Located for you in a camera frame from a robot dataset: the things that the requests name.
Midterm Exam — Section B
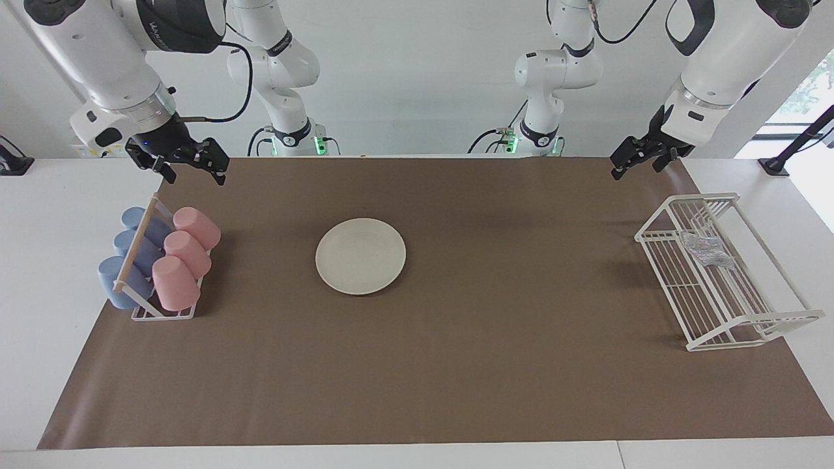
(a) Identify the blue plastic cup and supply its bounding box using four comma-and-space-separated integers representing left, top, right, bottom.
113, 230, 164, 274
98, 256, 156, 310
121, 207, 173, 248

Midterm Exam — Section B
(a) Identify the bright window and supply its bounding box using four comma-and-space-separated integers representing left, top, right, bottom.
768, 51, 834, 126

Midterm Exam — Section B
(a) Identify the black base cable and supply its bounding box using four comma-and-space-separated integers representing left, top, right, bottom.
467, 101, 528, 155
246, 127, 274, 157

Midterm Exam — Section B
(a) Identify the cream round plate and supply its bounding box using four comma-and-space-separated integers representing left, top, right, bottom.
315, 218, 407, 296

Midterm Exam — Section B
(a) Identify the cup rack with wooden bar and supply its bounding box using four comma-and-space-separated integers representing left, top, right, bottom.
113, 193, 212, 321

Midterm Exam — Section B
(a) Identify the black table clamp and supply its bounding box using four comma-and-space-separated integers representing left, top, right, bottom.
0, 135, 35, 177

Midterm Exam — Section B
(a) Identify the pink plastic cup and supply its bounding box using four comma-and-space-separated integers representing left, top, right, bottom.
152, 255, 201, 311
164, 231, 212, 279
173, 207, 222, 251

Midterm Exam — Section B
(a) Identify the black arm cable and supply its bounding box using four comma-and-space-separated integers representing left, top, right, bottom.
173, 42, 253, 124
586, 0, 659, 46

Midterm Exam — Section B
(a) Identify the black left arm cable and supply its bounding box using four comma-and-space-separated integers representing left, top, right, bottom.
586, 0, 659, 46

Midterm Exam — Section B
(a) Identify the black left base cable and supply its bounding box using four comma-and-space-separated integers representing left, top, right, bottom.
467, 101, 528, 155

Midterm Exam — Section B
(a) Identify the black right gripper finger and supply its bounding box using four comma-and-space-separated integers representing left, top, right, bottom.
199, 137, 231, 186
125, 142, 178, 184

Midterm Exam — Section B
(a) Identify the brown table mat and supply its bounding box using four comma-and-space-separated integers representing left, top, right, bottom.
37, 155, 834, 450

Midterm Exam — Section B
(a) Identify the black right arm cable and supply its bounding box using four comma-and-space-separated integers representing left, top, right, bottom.
173, 42, 253, 124

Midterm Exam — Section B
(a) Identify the black right base cable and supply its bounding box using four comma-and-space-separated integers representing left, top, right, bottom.
246, 127, 274, 157

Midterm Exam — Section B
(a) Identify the white wire dish rack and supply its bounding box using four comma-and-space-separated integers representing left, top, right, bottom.
635, 192, 826, 352

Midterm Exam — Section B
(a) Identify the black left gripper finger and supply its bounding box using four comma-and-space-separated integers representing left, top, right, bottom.
653, 145, 680, 175
609, 134, 642, 182

